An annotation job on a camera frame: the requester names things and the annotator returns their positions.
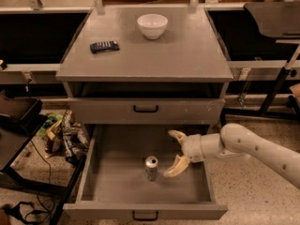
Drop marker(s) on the open grey middle drawer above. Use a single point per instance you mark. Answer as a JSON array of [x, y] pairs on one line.
[[114, 184]]

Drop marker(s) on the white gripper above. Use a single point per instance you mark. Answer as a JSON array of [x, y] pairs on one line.
[[191, 148]]

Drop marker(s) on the grey drawer cabinet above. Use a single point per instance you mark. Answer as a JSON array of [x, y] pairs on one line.
[[186, 61]]

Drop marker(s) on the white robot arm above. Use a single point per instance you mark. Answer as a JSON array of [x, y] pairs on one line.
[[235, 141]]

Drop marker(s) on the silver redbull can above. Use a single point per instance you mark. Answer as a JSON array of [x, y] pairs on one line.
[[151, 168]]

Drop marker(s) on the black table on left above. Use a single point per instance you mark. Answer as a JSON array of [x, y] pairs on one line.
[[20, 121]]

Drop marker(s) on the closed grey top drawer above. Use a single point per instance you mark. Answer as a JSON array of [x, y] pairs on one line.
[[146, 111]]

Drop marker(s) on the pile of snack bags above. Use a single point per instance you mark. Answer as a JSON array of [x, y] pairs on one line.
[[62, 133]]

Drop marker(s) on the dark snack bar packet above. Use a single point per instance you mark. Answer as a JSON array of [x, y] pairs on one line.
[[104, 46]]

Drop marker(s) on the white ceramic bowl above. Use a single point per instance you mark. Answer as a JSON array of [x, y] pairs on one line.
[[152, 26]]

